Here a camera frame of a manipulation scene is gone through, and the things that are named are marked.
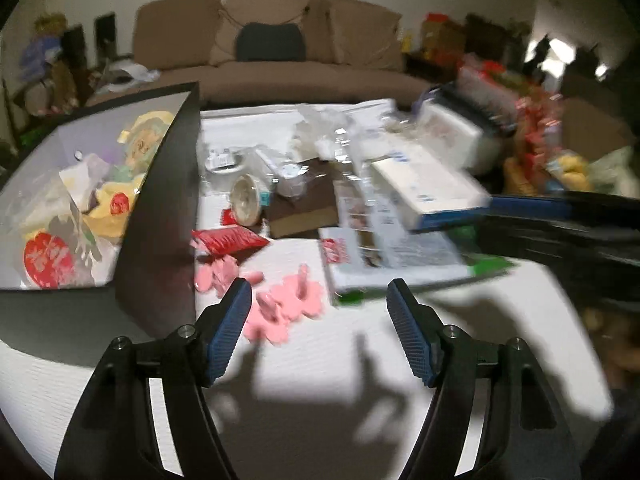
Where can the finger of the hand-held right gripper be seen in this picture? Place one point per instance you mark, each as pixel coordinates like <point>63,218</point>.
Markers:
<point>530,208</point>
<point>520,240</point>

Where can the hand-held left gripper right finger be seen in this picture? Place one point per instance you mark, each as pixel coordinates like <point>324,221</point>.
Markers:
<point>407,330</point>

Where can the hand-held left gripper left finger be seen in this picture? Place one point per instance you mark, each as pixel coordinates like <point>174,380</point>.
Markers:
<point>227,330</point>

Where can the pile of pink foam pieces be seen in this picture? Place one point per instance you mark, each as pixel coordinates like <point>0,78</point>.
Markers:
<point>295,305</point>

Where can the white and blue carton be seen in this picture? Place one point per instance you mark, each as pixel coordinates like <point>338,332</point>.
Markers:
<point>425,190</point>

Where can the black storage box white inside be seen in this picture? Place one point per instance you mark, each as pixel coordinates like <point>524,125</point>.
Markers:
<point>160,220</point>

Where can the printed booklet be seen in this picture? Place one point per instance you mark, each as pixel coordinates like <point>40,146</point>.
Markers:
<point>395,255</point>

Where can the red foil packet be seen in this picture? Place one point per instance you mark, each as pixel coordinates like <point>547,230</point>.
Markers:
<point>227,240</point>

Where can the brown cardboard box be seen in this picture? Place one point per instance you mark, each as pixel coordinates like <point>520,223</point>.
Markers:
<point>595,120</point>

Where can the white tissue box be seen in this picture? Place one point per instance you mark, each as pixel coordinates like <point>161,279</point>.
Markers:
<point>450,130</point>

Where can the small teal tag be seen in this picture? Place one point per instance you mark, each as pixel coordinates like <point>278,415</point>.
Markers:
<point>265,199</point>

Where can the brown flat box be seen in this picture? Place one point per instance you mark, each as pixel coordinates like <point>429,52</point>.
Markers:
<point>300,210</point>

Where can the white tape roll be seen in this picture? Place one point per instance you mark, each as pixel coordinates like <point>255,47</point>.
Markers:
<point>225,167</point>

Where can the yellow packet with red label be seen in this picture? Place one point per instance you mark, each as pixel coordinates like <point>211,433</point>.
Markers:
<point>107,205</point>

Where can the clear bag with red round label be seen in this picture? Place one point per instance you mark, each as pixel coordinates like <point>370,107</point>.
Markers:
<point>47,260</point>

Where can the orange cardboard box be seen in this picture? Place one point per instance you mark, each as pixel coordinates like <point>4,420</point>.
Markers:
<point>440,35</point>

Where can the green and yellow printed packet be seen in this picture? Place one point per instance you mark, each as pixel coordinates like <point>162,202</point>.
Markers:
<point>145,140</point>

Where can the yellow bottle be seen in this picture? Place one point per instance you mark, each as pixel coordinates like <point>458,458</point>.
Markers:
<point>406,40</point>

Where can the crumpled clear plastic bag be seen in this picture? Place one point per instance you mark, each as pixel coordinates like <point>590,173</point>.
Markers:
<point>320,130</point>

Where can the brown sofa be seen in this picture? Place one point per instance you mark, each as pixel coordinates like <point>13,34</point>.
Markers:
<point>350,80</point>

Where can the tan sofa pillow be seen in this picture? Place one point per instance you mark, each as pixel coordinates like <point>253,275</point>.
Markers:
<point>365,35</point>
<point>255,10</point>

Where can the white plastic bag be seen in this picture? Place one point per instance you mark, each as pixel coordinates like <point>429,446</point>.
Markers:
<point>125,72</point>

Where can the dark cushion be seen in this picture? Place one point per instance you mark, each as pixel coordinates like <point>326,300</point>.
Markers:
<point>270,42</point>

